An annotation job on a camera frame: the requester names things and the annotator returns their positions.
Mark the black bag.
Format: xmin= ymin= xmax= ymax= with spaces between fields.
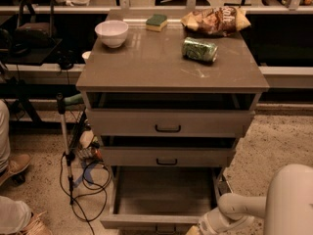
xmin=14 ymin=0 xmax=56 ymax=48

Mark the white trouser leg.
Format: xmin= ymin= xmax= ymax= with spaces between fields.
xmin=0 ymin=196 xmax=31 ymax=235
xmin=0 ymin=100 xmax=11 ymax=172

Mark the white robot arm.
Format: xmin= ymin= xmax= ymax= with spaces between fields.
xmin=186 ymin=164 xmax=313 ymax=235

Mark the green soda can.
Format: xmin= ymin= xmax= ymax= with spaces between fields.
xmin=182 ymin=37 xmax=218 ymax=63

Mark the brown shoe lower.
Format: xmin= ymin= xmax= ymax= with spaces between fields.
xmin=16 ymin=212 xmax=53 ymax=235

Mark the black power adapter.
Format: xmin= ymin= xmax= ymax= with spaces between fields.
xmin=218 ymin=181 xmax=232 ymax=195

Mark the white trouser leg lower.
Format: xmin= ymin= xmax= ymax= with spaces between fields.
xmin=0 ymin=196 xmax=31 ymax=235

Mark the brown shoe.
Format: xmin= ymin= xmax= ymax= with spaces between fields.
xmin=16 ymin=212 xmax=53 ymax=235
xmin=0 ymin=154 xmax=31 ymax=186

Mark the silver tripod stand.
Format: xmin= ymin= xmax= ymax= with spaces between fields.
xmin=56 ymin=93 xmax=74 ymax=205

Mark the brown chip bag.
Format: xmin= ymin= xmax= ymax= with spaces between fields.
xmin=181 ymin=6 xmax=251 ymax=36

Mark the green yellow sponge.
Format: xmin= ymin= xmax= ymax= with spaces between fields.
xmin=146 ymin=14 xmax=167 ymax=32

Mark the drawer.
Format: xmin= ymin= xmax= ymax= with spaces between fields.
xmin=101 ymin=136 xmax=237 ymax=167
xmin=83 ymin=92 xmax=256 ymax=138
xmin=102 ymin=166 xmax=228 ymax=235

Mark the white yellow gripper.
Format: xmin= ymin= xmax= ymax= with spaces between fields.
xmin=186 ymin=208 xmax=254 ymax=235

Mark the grey drawer cabinet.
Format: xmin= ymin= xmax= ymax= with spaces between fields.
xmin=75 ymin=9 xmax=271 ymax=168

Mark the brown shoe upper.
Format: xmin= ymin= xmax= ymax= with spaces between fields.
xmin=0 ymin=154 xmax=31 ymax=186

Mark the white trouser leg upper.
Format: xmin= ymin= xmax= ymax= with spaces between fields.
xmin=0 ymin=100 xmax=11 ymax=172

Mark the white bowl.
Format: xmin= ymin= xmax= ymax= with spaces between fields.
xmin=95 ymin=20 xmax=128 ymax=48

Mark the black floor cable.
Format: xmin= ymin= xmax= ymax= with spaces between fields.
xmin=59 ymin=152 xmax=112 ymax=235

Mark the small white cup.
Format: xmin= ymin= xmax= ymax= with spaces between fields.
xmin=82 ymin=51 xmax=91 ymax=64

